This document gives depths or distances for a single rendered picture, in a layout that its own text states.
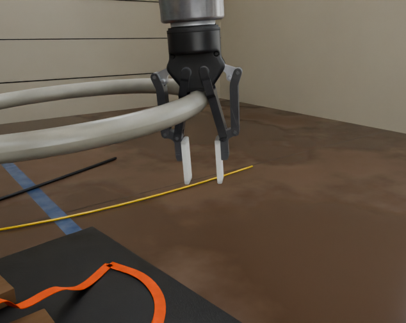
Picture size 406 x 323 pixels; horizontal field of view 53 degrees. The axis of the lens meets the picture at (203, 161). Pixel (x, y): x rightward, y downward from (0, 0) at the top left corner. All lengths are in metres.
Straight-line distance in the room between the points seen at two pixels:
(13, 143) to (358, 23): 5.04
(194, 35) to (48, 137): 0.24
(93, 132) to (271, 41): 5.80
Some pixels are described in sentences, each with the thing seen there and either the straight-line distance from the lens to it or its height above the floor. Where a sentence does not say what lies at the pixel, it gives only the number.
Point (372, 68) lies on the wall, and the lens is 5.22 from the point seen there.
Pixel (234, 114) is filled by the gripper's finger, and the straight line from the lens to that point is 0.60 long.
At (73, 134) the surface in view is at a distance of 0.45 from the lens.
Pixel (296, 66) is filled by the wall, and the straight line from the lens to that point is 5.88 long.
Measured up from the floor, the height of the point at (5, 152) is 0.95.
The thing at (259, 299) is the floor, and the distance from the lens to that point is 1.82.
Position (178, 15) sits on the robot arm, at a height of 1.09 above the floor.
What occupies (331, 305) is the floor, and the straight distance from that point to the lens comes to 1.85.
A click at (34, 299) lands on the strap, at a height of 0.12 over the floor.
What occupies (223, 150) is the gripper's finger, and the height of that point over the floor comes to 0.89.
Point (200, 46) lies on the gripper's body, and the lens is 0.57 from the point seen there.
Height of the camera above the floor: 1.06
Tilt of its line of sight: 17 degrees down
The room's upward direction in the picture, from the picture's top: straight up
